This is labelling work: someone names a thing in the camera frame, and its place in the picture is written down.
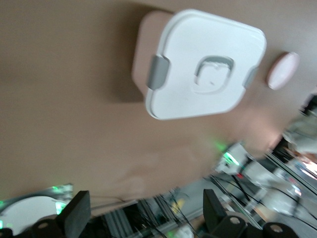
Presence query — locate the white lidded lunch box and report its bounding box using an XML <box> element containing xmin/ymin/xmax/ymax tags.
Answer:
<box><xmin>131</xmin><ymin>9</ymin><xmax>267</xmax><ymax>121</ymax></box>

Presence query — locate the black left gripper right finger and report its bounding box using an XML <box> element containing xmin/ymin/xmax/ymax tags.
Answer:
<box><xmin>200</xmin><ymin>189</ymin><xmax>297</xmax><ymax>238</ymax></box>

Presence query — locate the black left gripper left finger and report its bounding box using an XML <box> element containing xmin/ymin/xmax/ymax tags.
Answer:
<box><xmin>0</xmin><ymin>190</ymin><xmax>91</xmax><ymax>238</ymax></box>

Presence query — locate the pink round plate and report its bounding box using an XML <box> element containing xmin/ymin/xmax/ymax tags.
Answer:
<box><xmin>266</xmin><ymin>51</ymin><xmax>300</xmax><ymax>90</ymax></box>

